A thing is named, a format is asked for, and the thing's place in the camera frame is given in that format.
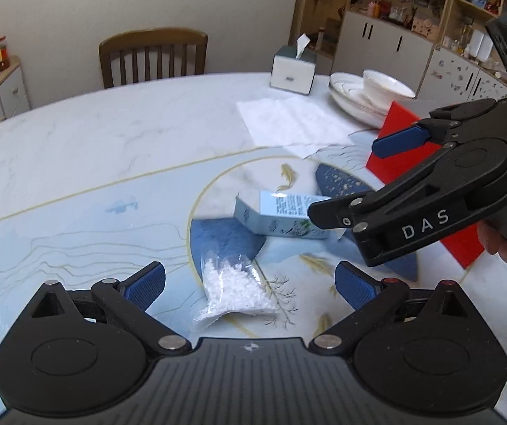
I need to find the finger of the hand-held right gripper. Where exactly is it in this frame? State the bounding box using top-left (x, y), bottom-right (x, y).
top-left (371, 98), bottom-right (500, 160)
top-left (307, 141), bottom-right (458, 236)

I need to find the white cabinet with stickers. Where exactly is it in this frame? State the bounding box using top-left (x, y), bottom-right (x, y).
top-left (421, 45), bottom-right (507, 103)

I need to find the wooden dining chair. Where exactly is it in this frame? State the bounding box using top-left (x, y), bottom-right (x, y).
top-left (98, 27), bottom-right (209, 90)

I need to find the white porcelain bowl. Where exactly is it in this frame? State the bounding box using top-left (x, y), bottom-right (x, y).
top-left (361, 69), bottom-right (416, 108)

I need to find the light blue paper carton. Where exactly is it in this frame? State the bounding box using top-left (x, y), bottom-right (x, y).
top-left (233, 190), bottom-right (346, 240)

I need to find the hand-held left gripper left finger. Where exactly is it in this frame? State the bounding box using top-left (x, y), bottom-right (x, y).
top-left (19, 261), bottom-right (193, 356)

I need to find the white wall cabinet unit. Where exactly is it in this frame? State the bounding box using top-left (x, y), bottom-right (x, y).
top-left (289, 0), bottom-right (507, 98)

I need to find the green and white tissue box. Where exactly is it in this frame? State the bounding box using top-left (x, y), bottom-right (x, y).
top-left (270, 33), bottom-right (317, 95)

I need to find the white sideboard with wooden top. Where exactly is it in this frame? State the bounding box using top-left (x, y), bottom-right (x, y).
top-left (0, 55), bottom-right (32, 136)

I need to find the stack of white plates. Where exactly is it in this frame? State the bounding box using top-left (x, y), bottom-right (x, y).
top-left (328, 72), bottom-right (397, 129)

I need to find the clear bag of white granules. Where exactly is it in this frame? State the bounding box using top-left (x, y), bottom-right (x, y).
top-left (190, 251), bottom-right (281, 327)

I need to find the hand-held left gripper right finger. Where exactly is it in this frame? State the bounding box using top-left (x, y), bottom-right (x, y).
top-left (308, 261), bottom-right (476, 356)

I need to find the white paper napkin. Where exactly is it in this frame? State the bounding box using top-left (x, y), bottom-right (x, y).
top-left (235, 96), bottom-right (357, 159)

